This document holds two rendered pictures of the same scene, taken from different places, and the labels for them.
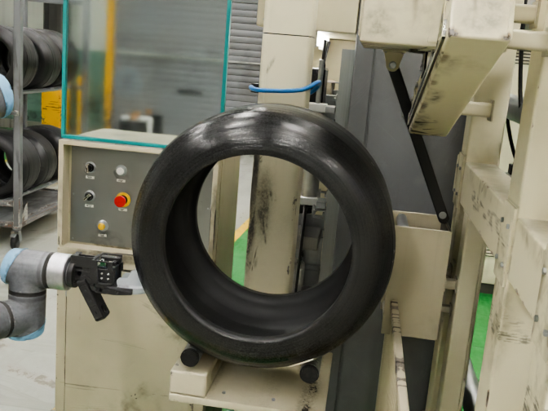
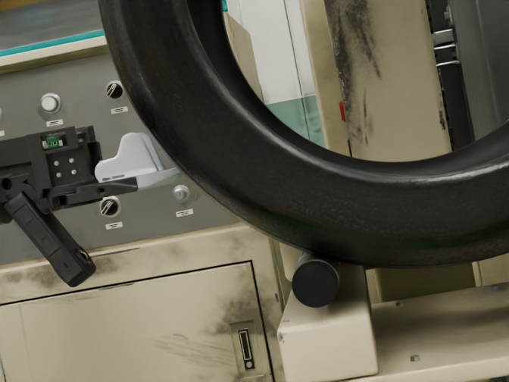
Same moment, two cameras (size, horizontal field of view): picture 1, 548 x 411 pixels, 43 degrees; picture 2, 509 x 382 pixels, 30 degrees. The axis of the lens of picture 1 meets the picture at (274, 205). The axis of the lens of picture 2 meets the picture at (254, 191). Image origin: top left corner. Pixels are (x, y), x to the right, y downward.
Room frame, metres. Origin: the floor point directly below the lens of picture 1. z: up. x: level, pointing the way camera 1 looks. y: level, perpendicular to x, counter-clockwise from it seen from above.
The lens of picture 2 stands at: (0.62, 0.21, 1.04)
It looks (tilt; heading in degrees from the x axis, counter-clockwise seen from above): 3 degrees down; 359
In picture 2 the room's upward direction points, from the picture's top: 11 degrees counter-clockwise
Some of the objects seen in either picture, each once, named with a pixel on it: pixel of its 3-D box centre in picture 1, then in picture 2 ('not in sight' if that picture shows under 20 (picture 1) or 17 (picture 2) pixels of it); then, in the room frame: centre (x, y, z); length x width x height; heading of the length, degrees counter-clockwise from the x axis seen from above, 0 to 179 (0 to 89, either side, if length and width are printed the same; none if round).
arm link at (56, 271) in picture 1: (64, 271); not in sight; (1.63, 0.50, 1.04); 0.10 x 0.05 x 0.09; 173
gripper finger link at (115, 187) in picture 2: (116, 289); (97, 190); (1.59, 0.36, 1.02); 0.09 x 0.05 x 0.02; 83
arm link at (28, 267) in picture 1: (30, 268); not in sight; (1.64, 0.59, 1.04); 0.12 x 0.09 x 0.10; 83
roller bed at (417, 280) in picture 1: (413, 272); not in sight; (1.83, -0.40, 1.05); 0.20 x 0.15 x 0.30; 173
